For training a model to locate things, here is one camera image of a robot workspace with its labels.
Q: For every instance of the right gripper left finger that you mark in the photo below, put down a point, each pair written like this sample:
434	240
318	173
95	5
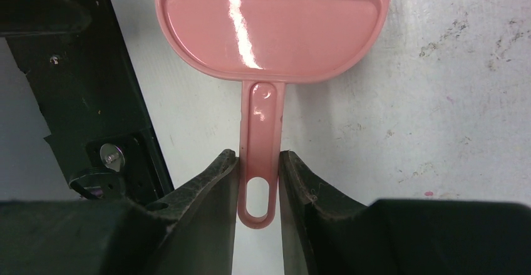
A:
189	231

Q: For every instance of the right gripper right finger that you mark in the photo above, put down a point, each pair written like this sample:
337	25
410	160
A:
326	232

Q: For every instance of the pink hand brush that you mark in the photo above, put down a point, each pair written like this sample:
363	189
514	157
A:
266	45

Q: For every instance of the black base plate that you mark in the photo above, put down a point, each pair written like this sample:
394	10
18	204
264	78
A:
75	59

